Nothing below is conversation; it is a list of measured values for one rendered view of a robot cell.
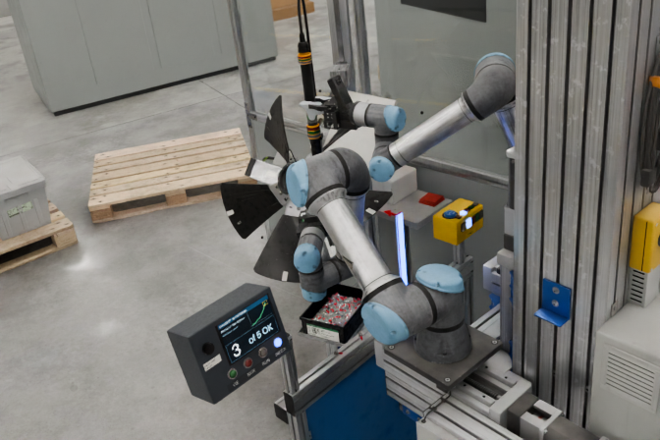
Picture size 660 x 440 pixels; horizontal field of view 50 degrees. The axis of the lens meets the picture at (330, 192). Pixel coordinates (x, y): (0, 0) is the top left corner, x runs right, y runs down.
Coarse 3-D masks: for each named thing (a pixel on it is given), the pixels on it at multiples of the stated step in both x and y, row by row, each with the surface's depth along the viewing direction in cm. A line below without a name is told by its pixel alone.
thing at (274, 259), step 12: (288, 216) 248; (276, 228) 247; (288, 228) 247; (276, 240) 246; (288, 240) 246; (264, 252) 246; (276, 252) 245; (288, 252) 245; (264, 264) 245; (276, 264) 244; (288, 264) 244; (264, 276) 244; (276, 276) 244; (288, 276) 243
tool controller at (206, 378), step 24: (240, 288) 187; (264, 288) 182; (216, 312) 176; (240, 312) 176; (264, 312) 181; (168, 336) 175; (192, 336) 168; (216, 336) 172; (264, 336) 181; (192, 360) 170; (216, 360) 172; (240, 360) 176; (264, 360) 181; (192, 384) 176; (216, 384) 172; (240, 384) 176
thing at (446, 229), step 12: (456, 204) 249; (468, 204) 248; (480, 204) 247; (444, 216) 242; (468, 216) 242; (444, 228) 242; (456, 228) 239; (468, 228) 244; (444, 240) 245; (456, 240) 241
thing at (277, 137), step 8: (280, 96) 262; (272, 104) 268; (280, 104) 261; (272, 112) 268; (280, 112) 261; (272, 120) 268; (280, 120) 261; (272, 128) 269; (280, 128) 261; (264, 136) 278; (272, 136) 271; (280, 136) 261; (272, 144) 273; (280, 144) 264; (288, 144) 256; (280, 152) 268; (288, 152) 257; (288, 160) 260
